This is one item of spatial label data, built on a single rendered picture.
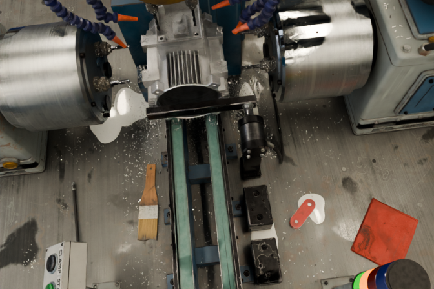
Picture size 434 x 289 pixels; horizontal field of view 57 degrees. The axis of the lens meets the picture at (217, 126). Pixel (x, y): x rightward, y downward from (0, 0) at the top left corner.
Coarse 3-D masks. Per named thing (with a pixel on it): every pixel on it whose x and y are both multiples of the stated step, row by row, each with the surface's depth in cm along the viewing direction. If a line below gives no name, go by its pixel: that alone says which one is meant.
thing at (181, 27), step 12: (168, 12) 92; (180, 12) 92; (168, 24) 91; (180, 24) 89; (192, 24) 90; (156, 36) 85; (168, 36) 89; (180, 36) 88; (192, 36) 89; (168, 48) 87; (180, 48) 87; (192, 48) 87; (204, 48) 89
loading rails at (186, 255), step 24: (216, 120) 101; (168, 144) 98; (216, 144) 98; (168, 168) 95; (192, 168) 104; (216, 168) 96; (216, 192) 93; (168, 216) 100; (192, 216) 101; (216, 216) 91; (240, 216) 102; (192, 240) 94; (192, 264) 87; (168, 288) 94; (192, 288) 84; (240, 288) 83
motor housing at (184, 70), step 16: (208, 48) 93; (160, 64) 91; (176, 64) 88; (192, 64) 88; (208, 64) 90; (160, 80) 89; (176, 80) 86; (192, 80) 85; (224, 80) 91; (160, 96) 97; (176, 96) 101; (192, 96) 102; (208, 96) 100; (224, 96) 92
